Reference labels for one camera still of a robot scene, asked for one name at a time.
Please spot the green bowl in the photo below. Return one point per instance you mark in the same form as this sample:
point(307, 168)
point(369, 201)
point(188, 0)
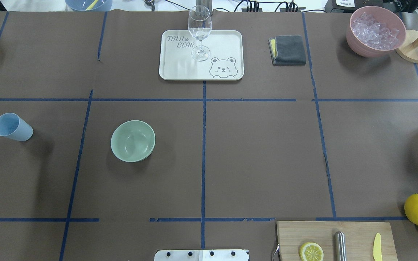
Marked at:
point(133, 141)

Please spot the light blue plastic cup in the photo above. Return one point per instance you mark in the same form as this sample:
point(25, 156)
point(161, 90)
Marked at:
point(14, 127)

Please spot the blue bowl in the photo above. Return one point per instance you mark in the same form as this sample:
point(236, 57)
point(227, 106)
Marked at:
point(89, 5)

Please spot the pink bowl of ice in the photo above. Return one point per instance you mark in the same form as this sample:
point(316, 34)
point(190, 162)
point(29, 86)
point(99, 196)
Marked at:
point(375, 31)

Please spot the cream bear tray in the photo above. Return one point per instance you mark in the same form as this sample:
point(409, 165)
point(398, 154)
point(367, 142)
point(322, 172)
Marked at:
point(220, 57)

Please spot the clear wine glass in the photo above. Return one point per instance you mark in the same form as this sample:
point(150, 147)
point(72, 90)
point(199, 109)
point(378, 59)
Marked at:
point(200, 26)

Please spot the grey and yellow cloth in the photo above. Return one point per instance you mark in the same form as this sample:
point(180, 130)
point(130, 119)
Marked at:
point(287, 50)

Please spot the lemon half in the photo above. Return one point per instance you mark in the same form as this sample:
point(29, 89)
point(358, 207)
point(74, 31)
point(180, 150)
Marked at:
point(311, 251)

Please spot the steel muddler with black cap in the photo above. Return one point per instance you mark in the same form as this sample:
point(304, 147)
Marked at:
point(340, 250)

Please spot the wooden cutting board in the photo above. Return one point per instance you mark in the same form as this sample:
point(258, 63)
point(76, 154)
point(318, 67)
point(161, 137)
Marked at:
point(358, 239)

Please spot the yellow plastic knife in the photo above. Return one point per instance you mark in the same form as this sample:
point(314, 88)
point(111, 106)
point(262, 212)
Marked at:
point(377, 248)

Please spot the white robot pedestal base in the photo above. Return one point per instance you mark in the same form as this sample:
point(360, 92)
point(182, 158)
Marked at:
point(203, 255)

